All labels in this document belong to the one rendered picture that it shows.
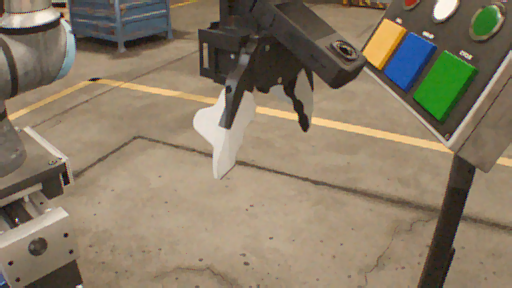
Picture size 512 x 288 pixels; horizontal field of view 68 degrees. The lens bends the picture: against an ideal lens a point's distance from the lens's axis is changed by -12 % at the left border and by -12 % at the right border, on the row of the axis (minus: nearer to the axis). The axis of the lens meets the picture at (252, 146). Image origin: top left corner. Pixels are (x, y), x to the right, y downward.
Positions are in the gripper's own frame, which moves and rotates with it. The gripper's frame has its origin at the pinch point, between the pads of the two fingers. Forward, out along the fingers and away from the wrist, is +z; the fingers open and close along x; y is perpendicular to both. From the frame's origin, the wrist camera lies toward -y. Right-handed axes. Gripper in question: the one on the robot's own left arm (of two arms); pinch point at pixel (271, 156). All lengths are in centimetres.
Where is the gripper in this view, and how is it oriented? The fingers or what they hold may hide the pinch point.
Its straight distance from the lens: 47.2
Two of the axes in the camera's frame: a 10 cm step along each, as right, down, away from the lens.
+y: -7.4, -3.1, 5.9
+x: -6.7, 3.4, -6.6
